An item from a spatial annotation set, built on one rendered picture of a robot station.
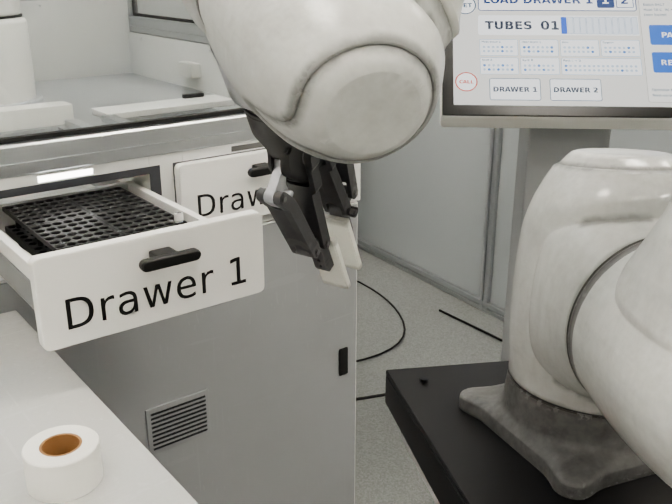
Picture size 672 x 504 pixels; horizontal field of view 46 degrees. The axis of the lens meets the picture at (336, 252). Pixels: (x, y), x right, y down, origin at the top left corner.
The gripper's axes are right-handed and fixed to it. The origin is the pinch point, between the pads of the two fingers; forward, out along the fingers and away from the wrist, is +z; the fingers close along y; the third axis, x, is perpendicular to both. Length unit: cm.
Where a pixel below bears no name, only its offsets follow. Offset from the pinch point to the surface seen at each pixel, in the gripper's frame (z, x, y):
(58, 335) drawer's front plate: 6.2, 29.1, -15.6
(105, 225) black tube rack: 9.0, 38.5, 2.4
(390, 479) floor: 127, 31, 31
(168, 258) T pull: 4.2, 21.4, -3.2
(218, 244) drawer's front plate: 9.7, 21.4, 4.3
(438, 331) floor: 168, 54, 105
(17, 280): 7.0, 41.6, -10.3
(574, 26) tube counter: 31, 2, 89
